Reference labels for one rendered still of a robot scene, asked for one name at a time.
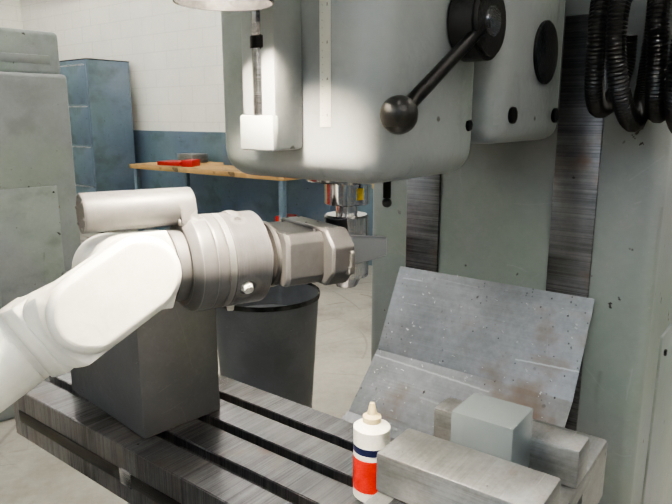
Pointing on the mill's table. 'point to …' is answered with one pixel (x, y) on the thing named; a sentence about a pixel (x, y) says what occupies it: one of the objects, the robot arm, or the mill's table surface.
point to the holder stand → (157, 372)
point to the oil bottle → (365, 458)
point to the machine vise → (544, 457)
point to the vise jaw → (457, 474)
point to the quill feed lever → (480, 51)
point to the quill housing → (361, 94)
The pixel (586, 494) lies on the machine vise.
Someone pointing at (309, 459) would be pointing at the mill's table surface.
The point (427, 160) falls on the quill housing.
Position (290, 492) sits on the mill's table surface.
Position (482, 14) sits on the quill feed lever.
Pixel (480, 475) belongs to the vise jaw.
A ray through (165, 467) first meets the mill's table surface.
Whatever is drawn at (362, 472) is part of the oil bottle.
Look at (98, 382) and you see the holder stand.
